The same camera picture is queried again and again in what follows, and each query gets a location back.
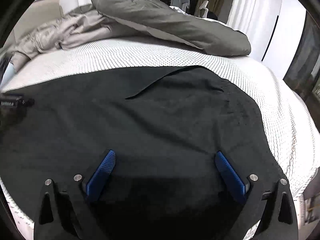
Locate dark green duvet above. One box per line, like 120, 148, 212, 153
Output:
91, 0, 251, 57

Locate black pants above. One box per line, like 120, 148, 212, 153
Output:
1, 66, 283, 239

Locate white wardrobe door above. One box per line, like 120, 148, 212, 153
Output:
249, 0, 306, 79

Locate grey crumpled sheet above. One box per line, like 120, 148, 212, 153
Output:
8, 4, 138, 72

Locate white mesh mattress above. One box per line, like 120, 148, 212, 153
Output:
7, 37, 319, 224

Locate light blue pillow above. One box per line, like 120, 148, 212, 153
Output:
1, 62, 16, 85

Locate beige upholstered headboard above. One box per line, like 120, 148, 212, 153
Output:
13, 0, 62, 42

